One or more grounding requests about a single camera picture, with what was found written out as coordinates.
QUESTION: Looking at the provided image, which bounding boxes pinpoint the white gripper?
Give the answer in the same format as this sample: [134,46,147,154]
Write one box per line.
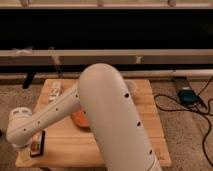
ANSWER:
[11,140,32,153]

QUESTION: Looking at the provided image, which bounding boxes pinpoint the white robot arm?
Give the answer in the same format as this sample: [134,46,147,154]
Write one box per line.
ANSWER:
[6,63,162,171]

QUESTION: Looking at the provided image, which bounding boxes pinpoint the wooden table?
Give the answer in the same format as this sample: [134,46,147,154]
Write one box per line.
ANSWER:
[15,79,171,168]

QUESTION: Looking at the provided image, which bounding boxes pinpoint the orange bowl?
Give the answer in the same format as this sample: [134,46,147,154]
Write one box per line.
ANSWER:
[71,110,89,128]

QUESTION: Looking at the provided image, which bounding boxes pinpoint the white glue tube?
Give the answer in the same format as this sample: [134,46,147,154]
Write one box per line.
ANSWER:
[49,81,62,102]

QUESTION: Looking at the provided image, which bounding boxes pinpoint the white horizontal rail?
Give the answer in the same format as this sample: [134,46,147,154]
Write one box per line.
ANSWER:
[0,49,213,57]

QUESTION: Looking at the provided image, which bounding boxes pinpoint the black cable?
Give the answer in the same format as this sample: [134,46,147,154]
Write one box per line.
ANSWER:
[153,75,213,168]

